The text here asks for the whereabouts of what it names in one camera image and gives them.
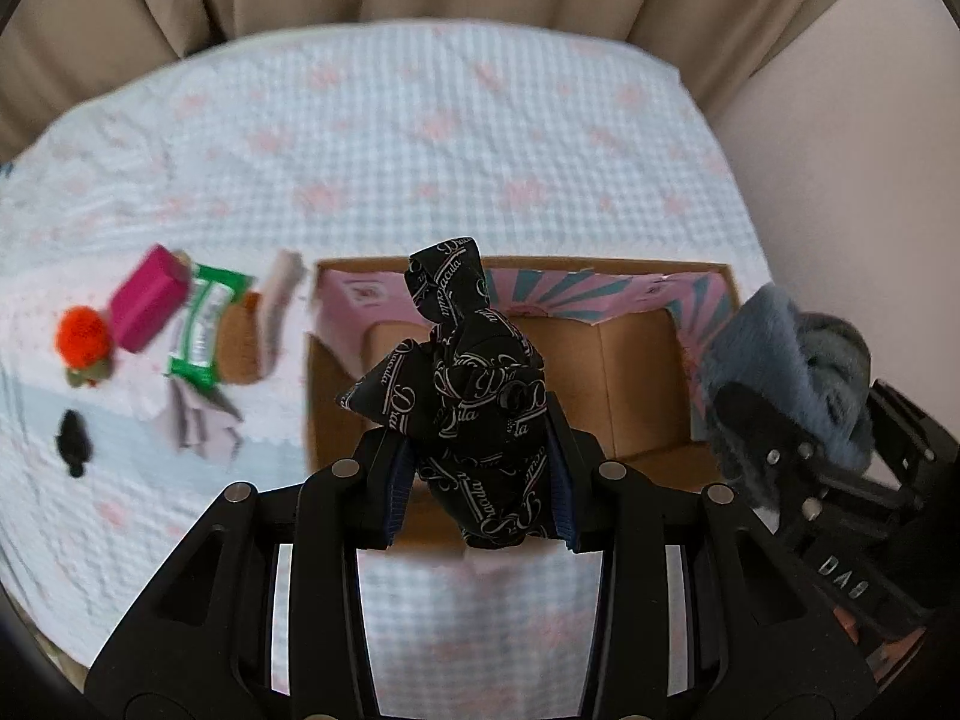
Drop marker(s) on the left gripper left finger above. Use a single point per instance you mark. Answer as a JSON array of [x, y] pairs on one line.
[[257, 613]]

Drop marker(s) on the dark grey fuzzy sock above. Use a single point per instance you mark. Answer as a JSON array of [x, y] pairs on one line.
[[773, 359]]

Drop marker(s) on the black patterned fabric bow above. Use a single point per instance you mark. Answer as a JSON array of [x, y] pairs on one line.
[[471, 402]]

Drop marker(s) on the green wet wipes pack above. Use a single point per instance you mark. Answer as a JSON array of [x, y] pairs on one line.
[[192, 354]]

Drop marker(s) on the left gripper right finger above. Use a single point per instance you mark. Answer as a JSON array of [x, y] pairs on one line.
[[701, 613]]

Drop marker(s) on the magenta pouch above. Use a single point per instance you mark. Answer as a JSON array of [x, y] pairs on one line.
[[140, 308]]

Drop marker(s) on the brown plush toy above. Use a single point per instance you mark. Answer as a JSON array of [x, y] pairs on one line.
[[237, 350]]

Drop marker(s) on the pink patterned cardboard box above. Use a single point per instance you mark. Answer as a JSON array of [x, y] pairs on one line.
[[621, 343]]

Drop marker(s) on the orange plush strawberry toy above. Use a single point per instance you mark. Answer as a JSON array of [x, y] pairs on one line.
[[84, 344]]

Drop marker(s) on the grey cloth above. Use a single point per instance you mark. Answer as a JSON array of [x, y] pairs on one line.
[[205, 425]]

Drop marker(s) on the light blue checkered bedspread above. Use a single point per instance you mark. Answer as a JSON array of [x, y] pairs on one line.
[[349, 141]]

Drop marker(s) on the small black fabric item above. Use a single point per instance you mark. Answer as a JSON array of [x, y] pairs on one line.
[[73, 443]]

